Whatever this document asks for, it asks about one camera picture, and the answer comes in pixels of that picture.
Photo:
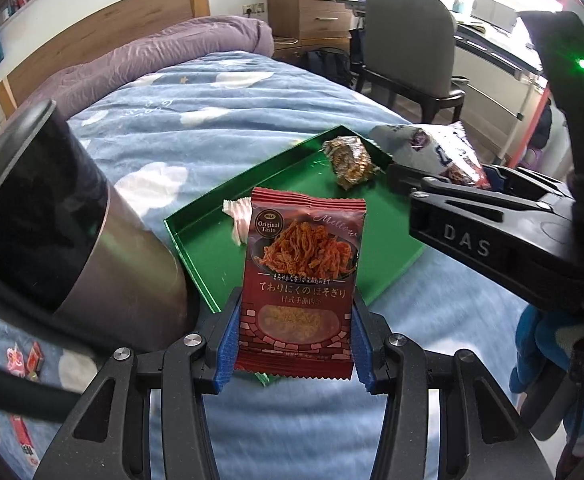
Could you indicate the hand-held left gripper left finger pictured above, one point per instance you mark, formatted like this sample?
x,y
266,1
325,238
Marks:
x,y
227,345

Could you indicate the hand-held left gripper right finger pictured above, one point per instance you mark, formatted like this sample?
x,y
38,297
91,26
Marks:
x,y
364,355

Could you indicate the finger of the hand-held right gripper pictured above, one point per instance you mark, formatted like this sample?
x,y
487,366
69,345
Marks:
x,y
421,182
526,180

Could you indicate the silver purple snack bag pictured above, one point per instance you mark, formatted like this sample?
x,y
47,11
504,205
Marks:
x,y
421,140

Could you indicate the green tray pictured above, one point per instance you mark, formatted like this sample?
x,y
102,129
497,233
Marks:
x,y
391,220

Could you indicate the brown and gold snack packet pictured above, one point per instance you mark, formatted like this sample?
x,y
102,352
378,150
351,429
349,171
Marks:
x,y
351,162

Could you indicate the dark red shredded meat packet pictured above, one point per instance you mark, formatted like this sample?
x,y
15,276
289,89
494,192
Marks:
x,y
302,270

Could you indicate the pink striped snack packet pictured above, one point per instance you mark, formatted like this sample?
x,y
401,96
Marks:
x,y
237,210

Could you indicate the pink character snack packet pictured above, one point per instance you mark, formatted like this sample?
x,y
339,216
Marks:
x,y
14,361

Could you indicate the person's right hand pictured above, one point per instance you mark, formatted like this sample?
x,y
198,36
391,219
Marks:
x,y
541,340

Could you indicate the desk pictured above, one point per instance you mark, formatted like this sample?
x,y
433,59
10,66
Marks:
x,y
491,40

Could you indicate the grey office chair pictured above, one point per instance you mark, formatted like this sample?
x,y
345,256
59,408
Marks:
x,y
406,35

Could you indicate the black backpack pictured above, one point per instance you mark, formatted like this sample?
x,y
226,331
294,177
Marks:
x,y
327,66

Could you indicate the white box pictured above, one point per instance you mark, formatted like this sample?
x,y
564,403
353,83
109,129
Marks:
x,y
494,10

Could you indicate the wooden dresser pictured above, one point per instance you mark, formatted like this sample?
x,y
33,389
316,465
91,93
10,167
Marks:
x,y
312,10

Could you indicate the black and brown thermos jug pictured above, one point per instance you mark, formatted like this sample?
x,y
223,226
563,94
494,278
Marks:
x,y
47,210

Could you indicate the purple pillow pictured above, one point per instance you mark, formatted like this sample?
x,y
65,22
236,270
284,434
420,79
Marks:
x,y
172,50

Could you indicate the wooden headboard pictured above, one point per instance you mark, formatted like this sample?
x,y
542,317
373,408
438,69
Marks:
x,y
122,20

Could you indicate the orange metal frame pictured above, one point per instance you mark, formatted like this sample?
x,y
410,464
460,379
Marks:
x,y
529,125

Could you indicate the wall socket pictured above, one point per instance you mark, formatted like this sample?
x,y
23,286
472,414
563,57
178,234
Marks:
x,y
252,8

